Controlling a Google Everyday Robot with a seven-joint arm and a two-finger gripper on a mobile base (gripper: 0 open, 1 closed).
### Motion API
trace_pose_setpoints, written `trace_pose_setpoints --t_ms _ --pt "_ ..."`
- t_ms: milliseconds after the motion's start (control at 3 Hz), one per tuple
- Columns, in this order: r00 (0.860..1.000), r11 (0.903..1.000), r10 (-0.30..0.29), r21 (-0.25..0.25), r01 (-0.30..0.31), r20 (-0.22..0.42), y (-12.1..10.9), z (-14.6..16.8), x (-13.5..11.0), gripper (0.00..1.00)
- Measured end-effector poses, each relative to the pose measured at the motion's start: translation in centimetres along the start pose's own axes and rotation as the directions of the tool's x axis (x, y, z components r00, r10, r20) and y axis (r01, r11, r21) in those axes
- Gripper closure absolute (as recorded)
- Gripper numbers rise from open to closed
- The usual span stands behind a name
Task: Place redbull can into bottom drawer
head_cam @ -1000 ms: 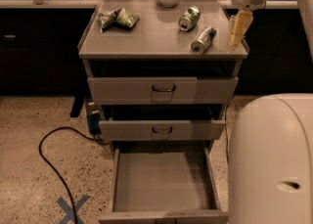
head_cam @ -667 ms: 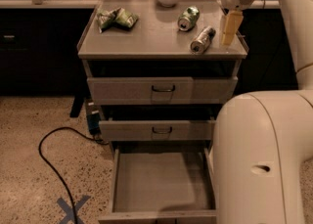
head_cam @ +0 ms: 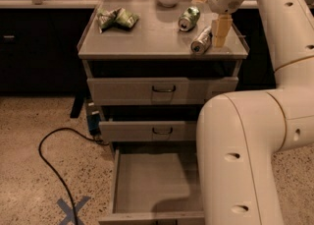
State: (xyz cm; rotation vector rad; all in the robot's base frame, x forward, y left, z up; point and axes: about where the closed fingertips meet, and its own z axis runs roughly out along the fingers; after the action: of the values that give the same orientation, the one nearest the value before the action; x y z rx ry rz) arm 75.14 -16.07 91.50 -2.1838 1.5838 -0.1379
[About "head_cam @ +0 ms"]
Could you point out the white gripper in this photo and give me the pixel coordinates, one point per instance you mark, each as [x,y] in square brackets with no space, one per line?
[225,0]

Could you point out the silver redbull can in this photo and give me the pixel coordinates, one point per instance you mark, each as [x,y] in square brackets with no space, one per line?
[202,42]

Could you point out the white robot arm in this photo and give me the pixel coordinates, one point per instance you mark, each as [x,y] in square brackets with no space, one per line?
[238,132]

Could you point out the green soda can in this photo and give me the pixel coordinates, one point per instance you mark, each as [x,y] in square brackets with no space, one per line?
[189,18]

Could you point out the grey drawer cabinet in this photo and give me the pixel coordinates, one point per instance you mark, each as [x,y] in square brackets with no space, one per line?
[155,48]

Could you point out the grey top drawer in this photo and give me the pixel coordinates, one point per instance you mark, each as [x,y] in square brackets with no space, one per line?
[157,91]

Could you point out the grey drawer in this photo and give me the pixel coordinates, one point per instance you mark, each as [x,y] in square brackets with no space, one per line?
[155,186]
[148,131]
[157,91]

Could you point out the grey middle drawer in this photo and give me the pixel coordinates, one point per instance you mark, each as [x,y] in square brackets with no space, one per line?
[148,131]

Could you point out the grey bottom drawer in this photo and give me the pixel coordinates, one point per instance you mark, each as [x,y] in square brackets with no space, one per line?
[155,186]

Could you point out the green chip bag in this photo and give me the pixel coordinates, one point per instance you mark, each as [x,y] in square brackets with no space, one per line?
[119,17]

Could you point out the black power box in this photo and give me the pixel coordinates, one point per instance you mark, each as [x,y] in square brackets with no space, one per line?
[93,118]

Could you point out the dark counter with cabinets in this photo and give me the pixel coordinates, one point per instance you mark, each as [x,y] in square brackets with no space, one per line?
[38,51]

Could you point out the blue tape cross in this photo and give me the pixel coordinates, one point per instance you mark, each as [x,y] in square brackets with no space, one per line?
[72,213]

